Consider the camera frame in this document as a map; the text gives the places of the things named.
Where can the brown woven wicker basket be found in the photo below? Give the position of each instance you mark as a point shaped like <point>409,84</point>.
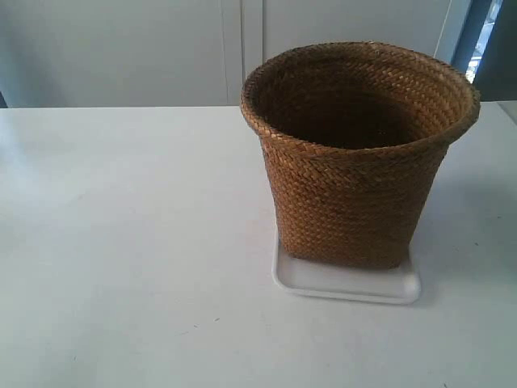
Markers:
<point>352,135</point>

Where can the white plastic tray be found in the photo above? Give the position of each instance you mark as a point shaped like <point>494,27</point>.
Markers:
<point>397,286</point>

